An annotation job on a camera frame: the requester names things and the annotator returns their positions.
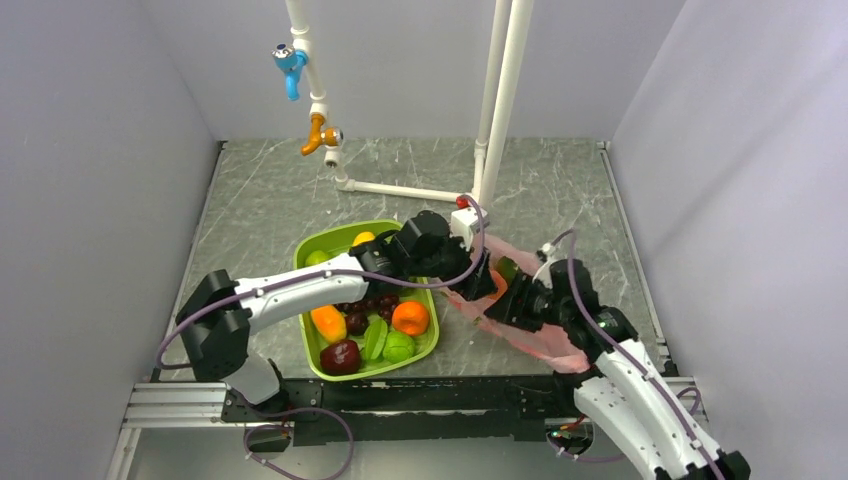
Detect white pvc pipe frame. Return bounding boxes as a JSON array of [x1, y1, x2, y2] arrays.
[[285, 1, 535, 204]]

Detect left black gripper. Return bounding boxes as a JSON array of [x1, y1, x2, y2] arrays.
[[408, 225, 498, 302]]

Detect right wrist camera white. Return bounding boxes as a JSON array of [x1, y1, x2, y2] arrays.
[[534, 242, 558, 284]]

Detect dark red fake grapes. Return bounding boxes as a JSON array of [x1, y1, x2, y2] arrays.
[[334, 294, 401, 323]]

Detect green fake starfruit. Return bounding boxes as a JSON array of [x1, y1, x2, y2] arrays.
[[362, 319, 389, 362]]

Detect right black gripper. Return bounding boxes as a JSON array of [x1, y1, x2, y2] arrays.
[[483, 272, 570, 333]]

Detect green fake fruit in bag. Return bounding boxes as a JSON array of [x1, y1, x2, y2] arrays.
[[494, 256, 522, 286]]

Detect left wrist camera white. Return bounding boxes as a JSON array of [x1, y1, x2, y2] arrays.
[[449, 195, 489, 252]]

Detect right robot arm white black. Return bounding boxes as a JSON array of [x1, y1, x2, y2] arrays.
[[485, 259, 751, 479]]

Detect fake peach orange pink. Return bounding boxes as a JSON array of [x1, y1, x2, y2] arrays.
[[488, 269, 509, 301]]

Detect orange fake tangerine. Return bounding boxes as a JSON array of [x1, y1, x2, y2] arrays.
[[391, 301, 431, 337]]

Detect green fake lime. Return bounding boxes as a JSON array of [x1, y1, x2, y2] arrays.
[[382, 331, 416, 364]]

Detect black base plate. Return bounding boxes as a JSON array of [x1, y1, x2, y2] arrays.
[[221, 374, 580, 446]]

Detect dark red fake apple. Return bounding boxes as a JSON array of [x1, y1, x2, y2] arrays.
[[319, 339, 362, 376]]

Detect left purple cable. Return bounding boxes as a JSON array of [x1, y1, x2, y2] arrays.
[[154, 196, 488, 480]]

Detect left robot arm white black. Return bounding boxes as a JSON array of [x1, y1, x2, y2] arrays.
[[173, 207, 496, 420]]

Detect pink plastic bag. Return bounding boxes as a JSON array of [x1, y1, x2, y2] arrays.
[[437, 233, 592, 375]]

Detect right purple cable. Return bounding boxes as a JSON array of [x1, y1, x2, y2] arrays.
[[546, 228, 729, 480]]

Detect orange tap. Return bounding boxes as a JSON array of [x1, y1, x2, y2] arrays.
[[300, 113, 344, 156]]

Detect purple cable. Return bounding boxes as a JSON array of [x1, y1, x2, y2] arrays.
[[546, 228, 729, 480], [154, 196, 488, 480]]

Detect orange yellow fake mango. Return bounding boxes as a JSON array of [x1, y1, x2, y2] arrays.
[[310, 305, 347, 344]]

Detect green plastic tray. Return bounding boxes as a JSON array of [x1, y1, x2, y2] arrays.
[[293, 219, 440, 381]]

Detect blue tap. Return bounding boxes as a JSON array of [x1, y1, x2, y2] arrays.
[[272, 43, 309, 102]]

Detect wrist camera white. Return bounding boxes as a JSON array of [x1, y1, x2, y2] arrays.
[[449, 195, 489, 252], [534, 242, 558, 284]]

